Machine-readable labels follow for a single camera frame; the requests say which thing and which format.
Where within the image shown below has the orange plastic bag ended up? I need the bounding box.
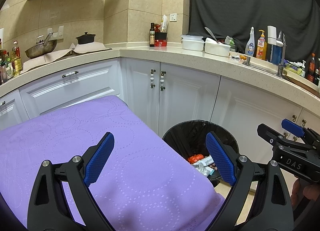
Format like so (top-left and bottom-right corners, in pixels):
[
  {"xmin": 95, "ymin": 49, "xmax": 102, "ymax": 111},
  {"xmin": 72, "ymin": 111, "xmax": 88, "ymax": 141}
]
[{"xmin": 188, "ymin": 154, "xmax": 204, "ymax": 164}]

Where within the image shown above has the black lined trash bin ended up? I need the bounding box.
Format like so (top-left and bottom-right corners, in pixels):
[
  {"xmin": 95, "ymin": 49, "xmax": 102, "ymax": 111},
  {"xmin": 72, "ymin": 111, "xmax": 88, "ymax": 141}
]
[{"xmin": 162, "ymin": 119, "xmax": 239, "ymax": 188}]

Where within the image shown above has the chrome kitchen faucet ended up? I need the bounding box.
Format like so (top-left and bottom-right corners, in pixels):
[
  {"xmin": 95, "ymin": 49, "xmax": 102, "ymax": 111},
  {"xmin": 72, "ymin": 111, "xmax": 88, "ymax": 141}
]
[{"xmin": 270, "ymin": 31, "xmax": 286, "ymax": 77}]

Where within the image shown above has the person right hand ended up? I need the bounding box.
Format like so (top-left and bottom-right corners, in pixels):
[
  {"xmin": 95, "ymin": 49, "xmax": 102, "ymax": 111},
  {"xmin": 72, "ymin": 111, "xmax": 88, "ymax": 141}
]
[{"xmin": 291, "ymin": 179, "xmax": 320, "ymax": 207}]

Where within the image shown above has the dark red label bottle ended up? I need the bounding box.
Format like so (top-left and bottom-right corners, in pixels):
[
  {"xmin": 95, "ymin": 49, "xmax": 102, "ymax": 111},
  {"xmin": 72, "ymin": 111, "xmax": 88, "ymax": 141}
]
[{"xmin": 307, "ymin": 53, "xmax": 316, "ymax": 83}]

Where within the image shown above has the orange soap dispenser bottle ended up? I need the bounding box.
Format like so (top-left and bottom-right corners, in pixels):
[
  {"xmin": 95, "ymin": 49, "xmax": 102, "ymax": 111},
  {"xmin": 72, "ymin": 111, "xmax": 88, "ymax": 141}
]
[{"xmin": 256, "ymin": 30, "xmax": 267, "ymax": 61}]

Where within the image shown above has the white spray bottle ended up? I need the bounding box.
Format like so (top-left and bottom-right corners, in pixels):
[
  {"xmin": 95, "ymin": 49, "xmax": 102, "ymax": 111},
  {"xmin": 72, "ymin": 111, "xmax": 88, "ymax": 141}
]
[{"xmin": 245, "ymin": 26, "xmax": 255, "ymax": 56}]

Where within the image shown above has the white water filter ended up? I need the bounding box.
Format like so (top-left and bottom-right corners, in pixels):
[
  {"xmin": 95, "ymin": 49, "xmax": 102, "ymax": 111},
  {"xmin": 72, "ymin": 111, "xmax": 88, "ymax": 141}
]
[{"xmin": 267, "ymin": 25, "xmax": 284, "ymax": 47}]

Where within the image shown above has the purple tablecloth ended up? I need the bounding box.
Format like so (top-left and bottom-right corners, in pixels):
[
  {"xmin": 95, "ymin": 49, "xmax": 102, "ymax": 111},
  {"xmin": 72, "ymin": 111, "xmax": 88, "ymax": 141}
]
[{"xmin": 1, "ymin": 96, "xmax": 224, "ymax": 230}]

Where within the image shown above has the white bowl with spoon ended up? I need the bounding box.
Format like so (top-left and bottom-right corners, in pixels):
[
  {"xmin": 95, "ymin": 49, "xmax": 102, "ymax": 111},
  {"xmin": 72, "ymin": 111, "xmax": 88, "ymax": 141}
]
[{"xmin": 204, "ymin": 26, "xmax": 230, "ymax": 57}]

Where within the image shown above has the white lidded container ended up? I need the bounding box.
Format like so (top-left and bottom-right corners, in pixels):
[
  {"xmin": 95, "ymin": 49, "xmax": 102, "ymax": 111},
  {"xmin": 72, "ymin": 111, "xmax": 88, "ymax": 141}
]
[{"xmin": 181, "ymin": 35, "xmax": 204, "ymax": 51}]

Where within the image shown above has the yellow cooking oil bottle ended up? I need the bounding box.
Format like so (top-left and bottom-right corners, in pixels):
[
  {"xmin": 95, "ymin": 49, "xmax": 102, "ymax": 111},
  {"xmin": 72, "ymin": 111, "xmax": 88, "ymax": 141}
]
[{"xmin": 11, "ymin": 41, "xmax": 22, "ymax": 77}]

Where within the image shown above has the red black utensil box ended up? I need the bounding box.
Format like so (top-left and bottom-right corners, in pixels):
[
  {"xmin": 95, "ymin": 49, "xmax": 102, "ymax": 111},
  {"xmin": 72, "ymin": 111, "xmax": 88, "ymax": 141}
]
[{"xmin": 155, "ymin": 32, "xmax": 167, "ymax": 47}]

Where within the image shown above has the dark sauce bottle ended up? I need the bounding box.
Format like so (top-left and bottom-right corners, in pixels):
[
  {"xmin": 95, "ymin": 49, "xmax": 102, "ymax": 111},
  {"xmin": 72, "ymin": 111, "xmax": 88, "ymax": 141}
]
[{"xmin": 149, "ymin": 23, "xmax": 155, "ymax": 47}]

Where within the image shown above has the steel wok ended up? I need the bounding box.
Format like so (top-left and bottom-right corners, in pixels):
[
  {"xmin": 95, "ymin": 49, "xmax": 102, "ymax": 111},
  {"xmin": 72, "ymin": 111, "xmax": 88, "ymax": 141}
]
[{"xmin": 25, "ymin": 32, "xmax": 57, "ymax": 59}]

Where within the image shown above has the brown paper stove cover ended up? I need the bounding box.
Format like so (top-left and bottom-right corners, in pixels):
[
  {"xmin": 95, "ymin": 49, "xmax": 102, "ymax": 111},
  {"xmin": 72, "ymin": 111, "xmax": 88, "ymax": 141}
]
[{"xmin": 21, "ymin": 42, "xmax": 111, "ymax": 74}]

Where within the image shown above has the black cooking pot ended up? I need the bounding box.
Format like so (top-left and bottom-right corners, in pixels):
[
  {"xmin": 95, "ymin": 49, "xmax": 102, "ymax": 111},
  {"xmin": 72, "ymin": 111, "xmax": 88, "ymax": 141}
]
[{"xmin": 76, "ymin": 32, "xmax": 96, "ymax": 44}]

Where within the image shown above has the white wall socket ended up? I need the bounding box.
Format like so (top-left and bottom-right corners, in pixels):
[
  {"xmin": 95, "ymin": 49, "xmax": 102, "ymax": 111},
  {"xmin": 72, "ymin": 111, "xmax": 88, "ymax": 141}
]
[{"xmin": 170, "ymin": 13, "xmax": 177, "ymax": 22}]

